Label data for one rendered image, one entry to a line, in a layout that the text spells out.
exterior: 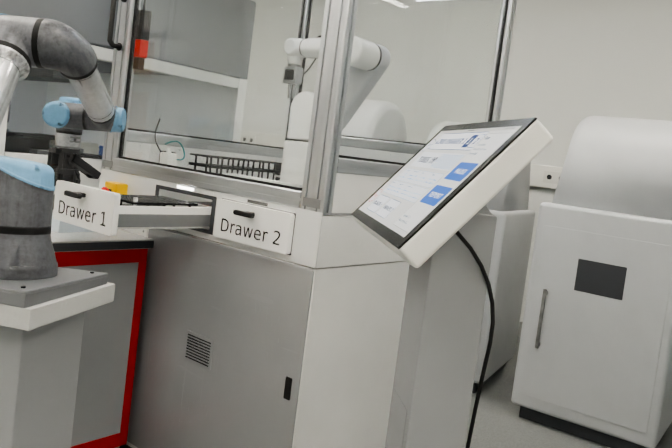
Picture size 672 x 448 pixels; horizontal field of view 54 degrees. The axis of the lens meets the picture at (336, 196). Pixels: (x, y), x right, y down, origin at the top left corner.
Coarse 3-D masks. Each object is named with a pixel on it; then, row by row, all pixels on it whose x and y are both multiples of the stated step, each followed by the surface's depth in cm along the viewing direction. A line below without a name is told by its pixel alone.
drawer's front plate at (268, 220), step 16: (224, 208) 190; (240, 208) 186; (256, 208) 182; (224, 224) 190; (240, 224) 186; (256, 224) 182; (272, 224) 179; (288, 224) 175; (240, 240) 186; (256, 240) 182; (272, 240) 178; (288, 240) 175
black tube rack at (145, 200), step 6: (126, 198) 188; (132, 198) 190; (138, 198) 192; (144, 198) 195; (150, 198) 196; (156, 198) 198; (162, 198) 202; (168, 198) 203; (120, 204) 187; (126, 204) 198; (132, 204) 199; (144, 204) 183; (150, 204) 184; (156, 204) 186; (162, 204) 188; (168, 204) 189; (174, 204) 191; (180, 204) 193; (186, 204) 194; (192, 204) 196
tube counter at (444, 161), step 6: (438, 156) 137; (444, 156) 133; (450, 156) 130; (456, 156) 126; (462, 156) 123; (432, 162) 137; (438, 162) 133; (444, 162) 129; (450, 162) 126; (456, 162) 122; (438, 168) 129; (444, 168) 125; (450, 168) 122
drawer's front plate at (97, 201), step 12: (60, 180) 186; (60, 192) 185; (84, 192) 178; (96, 192) 174; (108, 192) 171; (60, 204) 185; (72, 204) 181; (84, 204) 178; (96, 204) 174; (108, 204) 171; (60, 216) 185; (84, 216) 177; (96, 216) 174; (108, 216) 170; (96, 228) 174; (108, 228) 170
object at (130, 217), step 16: (128, 208) 175; (144, 208) 179; (160, 208) 183; (176, 208) 187; (192, 208) 191; (208, 208) 196; (128, 224) 175; (144, 224) 179; (160, 224) 183; (176, 224) 187; (192, 224) 192; (208, 224) 197
